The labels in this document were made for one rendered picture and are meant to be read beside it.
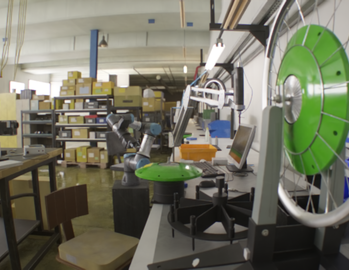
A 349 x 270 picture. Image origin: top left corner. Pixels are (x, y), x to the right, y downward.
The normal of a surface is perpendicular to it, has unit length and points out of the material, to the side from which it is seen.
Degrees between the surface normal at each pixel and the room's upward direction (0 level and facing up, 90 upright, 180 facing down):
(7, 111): 90
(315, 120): 97
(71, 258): 90
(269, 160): 90
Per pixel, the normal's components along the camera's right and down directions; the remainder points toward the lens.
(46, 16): -0.04, 0.08
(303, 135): -0.98, 0.15
